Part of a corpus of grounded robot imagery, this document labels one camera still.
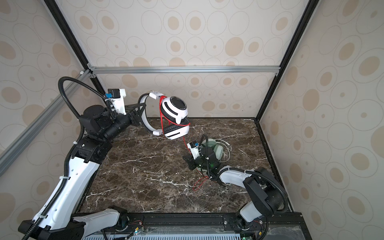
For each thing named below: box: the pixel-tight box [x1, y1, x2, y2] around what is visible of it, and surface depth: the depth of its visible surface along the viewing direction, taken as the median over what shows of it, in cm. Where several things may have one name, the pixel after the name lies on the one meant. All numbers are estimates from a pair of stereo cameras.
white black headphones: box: [138, 92, 191, 140], surface depth 53 cm
